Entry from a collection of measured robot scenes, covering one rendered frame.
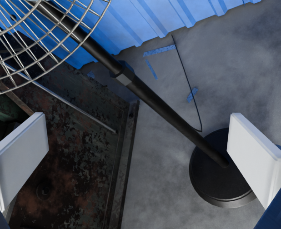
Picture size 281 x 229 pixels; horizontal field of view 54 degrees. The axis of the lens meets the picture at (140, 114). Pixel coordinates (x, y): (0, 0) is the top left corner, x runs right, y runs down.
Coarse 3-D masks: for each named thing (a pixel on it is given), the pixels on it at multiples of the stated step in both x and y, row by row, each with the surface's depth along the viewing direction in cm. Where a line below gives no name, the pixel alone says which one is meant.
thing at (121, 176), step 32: (0, 64) 113; (64, 64) 141; (0, 96) 118; (32, 96) 123; (64, 96) 138; (96, 96) 158; (0, 128) 124; (64, 128) 136; (96, 128) 155; (128, 128) 174; (64, 160) 133; (96, 160) 151; (128, 160) 164; (32, 192) 117; (64, 192) 130; (96, 192) 147; (32, 224) 115; (64, 224) 128; (96, 224) 144
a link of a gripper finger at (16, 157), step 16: (16, 128) 16; (32, 128) 17; (0, 144) 14; (16, 144) 15; (32, 144) 17; (0, 160) 13; (16, 160) 15; (32, 160) 17; (0, 176) 13; (16, 176) 15; (0, 192) 13; (16, 192) 15; (0, 208) 13
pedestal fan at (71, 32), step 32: (32, 0) 48; (0, 32) 39; (32, 32) 50; (32, 64) 47; (192, 96) 155; (192, 128) 99; (224, 128) 139; (192, 160) 139; (224, 160) 123; (224, 192) 123
